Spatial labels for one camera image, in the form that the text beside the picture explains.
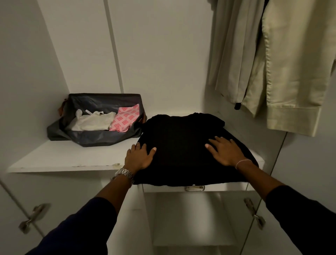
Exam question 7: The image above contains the person's right hand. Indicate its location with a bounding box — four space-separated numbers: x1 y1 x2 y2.
205 136 251 167

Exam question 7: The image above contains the person's left hand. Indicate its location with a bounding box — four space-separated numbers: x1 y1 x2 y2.
123 143 157 174

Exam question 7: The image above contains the person's right forearm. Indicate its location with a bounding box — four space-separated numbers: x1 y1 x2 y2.
236 161 336 255

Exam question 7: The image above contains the person's left forearm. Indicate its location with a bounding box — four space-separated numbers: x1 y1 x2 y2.
26 171 135 255

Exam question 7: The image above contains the silver metal wristwatch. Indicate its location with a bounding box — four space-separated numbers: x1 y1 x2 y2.
111 168 135 186

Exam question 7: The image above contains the white drawer front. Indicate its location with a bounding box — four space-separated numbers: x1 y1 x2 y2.
142 182 256 193

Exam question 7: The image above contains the pink patterned cloth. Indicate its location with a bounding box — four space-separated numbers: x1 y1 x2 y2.
109 104 140 132

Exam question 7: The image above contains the white folded garment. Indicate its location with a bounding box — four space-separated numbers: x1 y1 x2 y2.
65 109 117 131

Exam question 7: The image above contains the grey fabric storage bag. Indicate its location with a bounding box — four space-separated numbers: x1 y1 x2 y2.
47 93 147 147

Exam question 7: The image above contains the white wardrobe door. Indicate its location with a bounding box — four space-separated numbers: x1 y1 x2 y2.
240 71 336 255
0 179 45 255

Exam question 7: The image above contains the white wardrobe shelf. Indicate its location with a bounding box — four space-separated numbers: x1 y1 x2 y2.
6 110 265 174

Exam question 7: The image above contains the hanging grey-beige garment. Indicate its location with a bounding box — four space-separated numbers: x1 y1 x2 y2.
208 0 265 104

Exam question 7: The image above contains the hanging cream shirt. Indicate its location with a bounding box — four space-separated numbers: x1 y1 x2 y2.
241 0 336 137

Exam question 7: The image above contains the thin beaded bracelet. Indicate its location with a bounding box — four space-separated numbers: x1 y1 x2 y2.
235 159 253 170

